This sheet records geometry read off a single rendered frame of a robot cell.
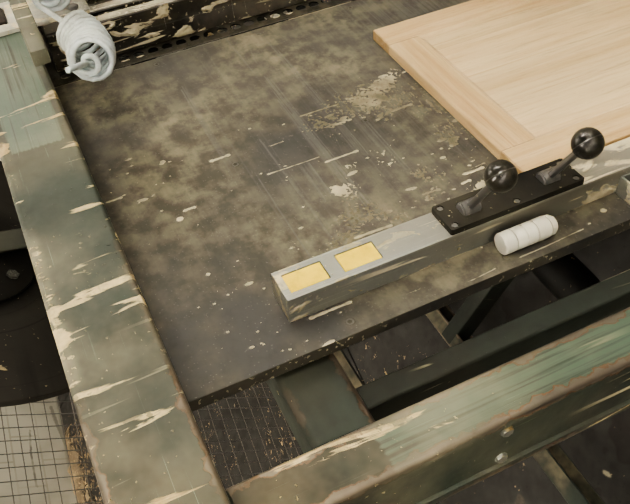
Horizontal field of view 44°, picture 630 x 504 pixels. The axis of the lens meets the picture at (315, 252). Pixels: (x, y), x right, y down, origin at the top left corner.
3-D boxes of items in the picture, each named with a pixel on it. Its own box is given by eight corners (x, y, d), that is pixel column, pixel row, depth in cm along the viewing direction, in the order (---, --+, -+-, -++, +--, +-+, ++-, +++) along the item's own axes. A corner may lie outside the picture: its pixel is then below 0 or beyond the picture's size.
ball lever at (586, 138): (563, 188, 102) (617, 145, 89) (538, 198, 101) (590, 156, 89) (549, 163, 103) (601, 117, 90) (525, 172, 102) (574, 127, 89)
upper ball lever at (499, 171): (485, 219, 99) (529, 179, 86) (459, 229, 98) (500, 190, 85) (471, 192, 100) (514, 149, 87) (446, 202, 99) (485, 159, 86)
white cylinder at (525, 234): (505, 260, 98) (557, 238, 100) (508, 243, 96) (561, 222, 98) (492, 245, 100) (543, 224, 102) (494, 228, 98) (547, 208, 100)
